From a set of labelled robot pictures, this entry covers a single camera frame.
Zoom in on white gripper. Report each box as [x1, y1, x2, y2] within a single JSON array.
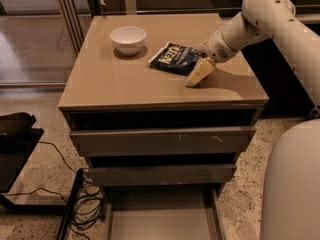
[[186, 28, 238, 87]]

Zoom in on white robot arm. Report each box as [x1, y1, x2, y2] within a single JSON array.
[[200, 0, 320, 240]]

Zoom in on grey open bottom drawer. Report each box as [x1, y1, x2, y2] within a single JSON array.
[[103, 185, 226, 240]]

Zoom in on black side table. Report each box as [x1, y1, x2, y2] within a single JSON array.
[[0, 128, 84, 240]]

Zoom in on black floor cable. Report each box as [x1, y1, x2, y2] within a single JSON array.
[[3, 141, 78, 205]]

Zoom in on grey top drawer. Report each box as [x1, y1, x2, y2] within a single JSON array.
[[70, 126, 256, 157]]

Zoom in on metal railing frame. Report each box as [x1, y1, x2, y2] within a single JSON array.
[[53, 0, 320, 55]]

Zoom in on beige drawer cabinet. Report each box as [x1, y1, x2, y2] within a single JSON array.
[[57, 13, 270, 198]]

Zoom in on black bag on table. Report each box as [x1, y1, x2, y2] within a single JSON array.
[[0, 112, 36, 141]]

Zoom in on black cable bundle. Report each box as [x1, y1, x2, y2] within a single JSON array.
[[69, 169, 107, 240]]

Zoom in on grey middle drawer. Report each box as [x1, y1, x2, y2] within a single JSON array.
[[88, 164, 236, 186]]

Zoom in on white ceramic bowl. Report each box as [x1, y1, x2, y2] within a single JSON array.
[[110, 26, 146, 56]]

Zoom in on blue chip bag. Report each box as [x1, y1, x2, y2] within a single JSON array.
[[148, 42, 205, 76]]

